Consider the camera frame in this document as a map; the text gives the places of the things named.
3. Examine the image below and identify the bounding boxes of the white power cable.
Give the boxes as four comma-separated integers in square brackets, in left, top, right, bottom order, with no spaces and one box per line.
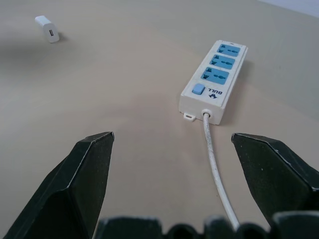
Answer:
[202,109,240,230]

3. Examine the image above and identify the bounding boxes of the white power strip blue sockets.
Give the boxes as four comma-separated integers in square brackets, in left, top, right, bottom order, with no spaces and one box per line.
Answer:
[180,39,249,125]

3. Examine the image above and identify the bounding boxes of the white USB charger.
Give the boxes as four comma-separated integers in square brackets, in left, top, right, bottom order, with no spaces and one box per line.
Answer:
[34,15,61,44]

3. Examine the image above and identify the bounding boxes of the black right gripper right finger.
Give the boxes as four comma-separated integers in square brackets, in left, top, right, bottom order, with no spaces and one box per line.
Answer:
[231,132,319,227]

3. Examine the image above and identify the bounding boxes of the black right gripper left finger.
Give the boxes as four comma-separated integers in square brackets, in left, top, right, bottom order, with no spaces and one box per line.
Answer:
[0,131,115,239]

